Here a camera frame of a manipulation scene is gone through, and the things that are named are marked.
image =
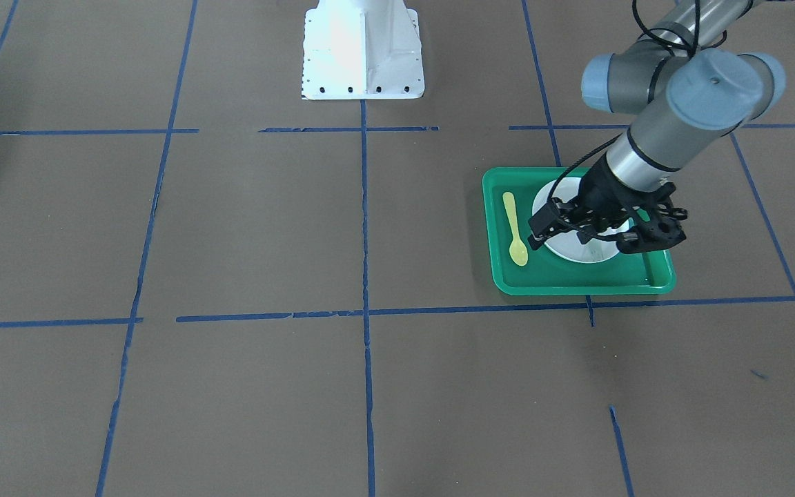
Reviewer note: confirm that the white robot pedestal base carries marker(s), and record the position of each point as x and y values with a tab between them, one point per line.
354	50

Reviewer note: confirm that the green plastic tray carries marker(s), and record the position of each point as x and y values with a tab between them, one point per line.
548	274

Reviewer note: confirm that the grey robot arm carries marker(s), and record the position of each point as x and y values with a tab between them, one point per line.
684	92

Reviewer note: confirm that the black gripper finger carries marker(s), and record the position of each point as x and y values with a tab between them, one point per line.
537	239
547	222

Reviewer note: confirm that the yellow plastic spoon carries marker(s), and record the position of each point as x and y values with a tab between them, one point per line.
517	249

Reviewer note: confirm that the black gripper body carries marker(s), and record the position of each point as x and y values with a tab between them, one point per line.
602	188

